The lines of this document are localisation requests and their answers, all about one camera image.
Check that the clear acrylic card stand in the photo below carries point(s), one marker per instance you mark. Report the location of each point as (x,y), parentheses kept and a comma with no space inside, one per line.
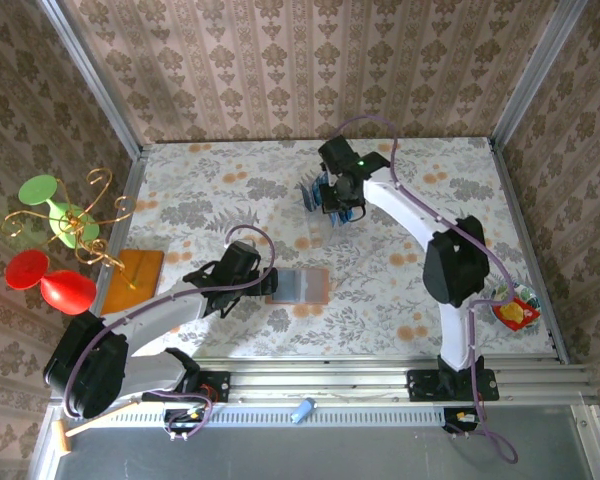
(319,232)

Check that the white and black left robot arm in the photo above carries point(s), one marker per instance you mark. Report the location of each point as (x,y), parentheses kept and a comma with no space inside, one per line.
(165,310)

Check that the orange wooden base board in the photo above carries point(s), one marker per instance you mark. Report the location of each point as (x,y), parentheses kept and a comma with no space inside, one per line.
(145,270)

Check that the blue cylinder tube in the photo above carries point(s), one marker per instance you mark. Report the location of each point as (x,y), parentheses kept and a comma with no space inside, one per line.
(302,411)

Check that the grey metal panel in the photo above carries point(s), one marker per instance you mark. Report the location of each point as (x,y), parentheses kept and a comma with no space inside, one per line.
(305,450)

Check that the red plastic wine glass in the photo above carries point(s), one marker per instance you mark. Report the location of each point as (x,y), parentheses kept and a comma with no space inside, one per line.
(65,295)

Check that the patterned paper bowl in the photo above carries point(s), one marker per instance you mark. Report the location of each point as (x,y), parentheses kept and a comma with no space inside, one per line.
(527,295)

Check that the green plastic wine glass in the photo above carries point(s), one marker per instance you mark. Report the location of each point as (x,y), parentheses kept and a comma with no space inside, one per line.
(39,190)

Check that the red snack packet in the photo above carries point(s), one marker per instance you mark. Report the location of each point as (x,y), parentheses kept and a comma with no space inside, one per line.
(525,317)

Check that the wooden mallet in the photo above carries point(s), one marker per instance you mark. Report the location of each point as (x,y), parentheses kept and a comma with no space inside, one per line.
(61,437)

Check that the aluminium mounting rail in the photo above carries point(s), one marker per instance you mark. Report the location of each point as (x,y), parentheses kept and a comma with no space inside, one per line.
(320,382)

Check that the aluminium side rail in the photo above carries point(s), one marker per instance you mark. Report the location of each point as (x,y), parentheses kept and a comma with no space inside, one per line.
(136,175)
(515,210)

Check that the black connector bracket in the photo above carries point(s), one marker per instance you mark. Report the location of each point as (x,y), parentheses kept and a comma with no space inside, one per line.
(452,425)
(180,422)

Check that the aluminium frame post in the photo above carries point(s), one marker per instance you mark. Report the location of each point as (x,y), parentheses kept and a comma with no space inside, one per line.
(530,75)
(97,85)

